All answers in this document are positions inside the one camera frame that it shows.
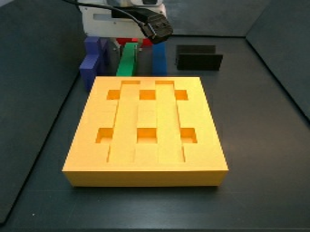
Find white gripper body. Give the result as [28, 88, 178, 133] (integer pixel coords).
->
[77, 0, 165, 38]

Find green long block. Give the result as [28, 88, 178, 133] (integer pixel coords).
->
[116, 43, 137, 76]

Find yellow slotted board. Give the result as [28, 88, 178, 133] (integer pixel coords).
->
[63, 77, 228, 187]

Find purple notched block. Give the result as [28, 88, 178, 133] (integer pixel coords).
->
[80, 36, 109, 92]

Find red notched block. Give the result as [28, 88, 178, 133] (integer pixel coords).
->
[116, 38, 152, 47]

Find blue long block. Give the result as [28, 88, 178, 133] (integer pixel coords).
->
[152, 43, 167, 76]

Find black notched block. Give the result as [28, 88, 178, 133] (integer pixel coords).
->
[175, 45, 223, 71]

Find black camera cable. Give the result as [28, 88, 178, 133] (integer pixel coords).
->
[61, 0, 148, 28]

